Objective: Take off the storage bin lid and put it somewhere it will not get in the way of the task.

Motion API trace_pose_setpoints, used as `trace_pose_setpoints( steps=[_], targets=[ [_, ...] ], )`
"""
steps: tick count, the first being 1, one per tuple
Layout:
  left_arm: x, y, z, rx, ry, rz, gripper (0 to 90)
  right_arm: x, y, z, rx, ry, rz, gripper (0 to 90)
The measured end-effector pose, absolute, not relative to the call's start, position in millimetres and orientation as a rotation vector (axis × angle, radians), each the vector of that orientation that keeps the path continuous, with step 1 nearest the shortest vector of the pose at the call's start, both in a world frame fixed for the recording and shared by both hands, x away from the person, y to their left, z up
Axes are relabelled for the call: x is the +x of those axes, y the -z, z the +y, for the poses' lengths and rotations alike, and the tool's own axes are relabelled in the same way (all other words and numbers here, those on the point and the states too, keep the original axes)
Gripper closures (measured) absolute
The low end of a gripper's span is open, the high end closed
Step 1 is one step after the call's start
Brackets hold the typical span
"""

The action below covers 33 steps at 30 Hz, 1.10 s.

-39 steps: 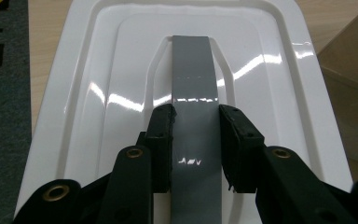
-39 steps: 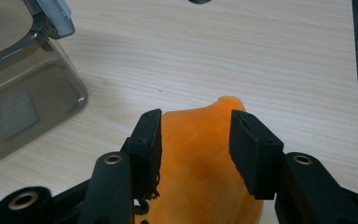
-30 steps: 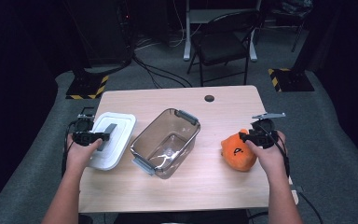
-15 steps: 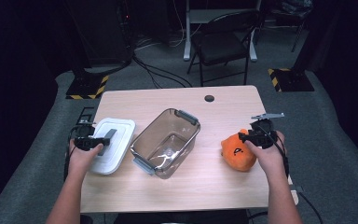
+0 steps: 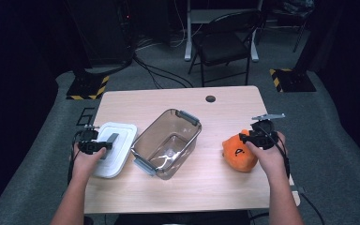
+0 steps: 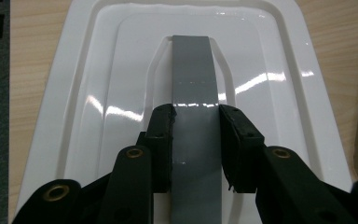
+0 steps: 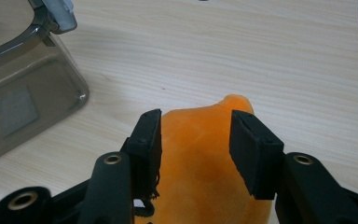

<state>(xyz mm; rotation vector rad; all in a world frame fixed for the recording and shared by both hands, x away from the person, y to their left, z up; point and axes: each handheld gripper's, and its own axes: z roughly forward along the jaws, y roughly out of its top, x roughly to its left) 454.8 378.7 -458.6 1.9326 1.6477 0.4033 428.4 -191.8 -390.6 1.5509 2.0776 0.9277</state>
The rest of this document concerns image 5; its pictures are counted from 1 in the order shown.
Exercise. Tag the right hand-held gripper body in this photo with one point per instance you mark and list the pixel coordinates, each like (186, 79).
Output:
(264, 134)

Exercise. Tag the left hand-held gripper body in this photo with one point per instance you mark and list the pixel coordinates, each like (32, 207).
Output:
(89, 145)

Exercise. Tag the white container lid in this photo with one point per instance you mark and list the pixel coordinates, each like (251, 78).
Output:
(123, 137)

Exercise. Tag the orange plush toy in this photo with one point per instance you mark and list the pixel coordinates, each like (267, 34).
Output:
(240, 157)

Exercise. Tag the clear brown storage container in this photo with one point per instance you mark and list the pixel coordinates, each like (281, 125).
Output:
(168, 146)

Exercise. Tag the person's left hand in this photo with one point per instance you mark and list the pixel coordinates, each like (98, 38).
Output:
(84, 165)

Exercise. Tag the person's right hand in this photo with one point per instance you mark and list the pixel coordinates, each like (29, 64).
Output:
(272, 161)

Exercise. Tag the black table grommet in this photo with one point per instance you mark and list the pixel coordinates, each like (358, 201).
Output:
(210, 98)

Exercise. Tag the black yellow-striped stand base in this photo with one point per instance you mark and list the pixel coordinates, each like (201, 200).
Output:
(86, 87)
(293, 80)

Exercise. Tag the grey tape strip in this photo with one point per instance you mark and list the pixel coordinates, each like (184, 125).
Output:
(297, 189)

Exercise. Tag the black folding chair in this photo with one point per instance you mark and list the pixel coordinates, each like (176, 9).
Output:
(222, 47)

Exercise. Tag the black equipment cabinet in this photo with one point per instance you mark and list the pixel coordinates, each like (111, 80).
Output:
(103, 31)

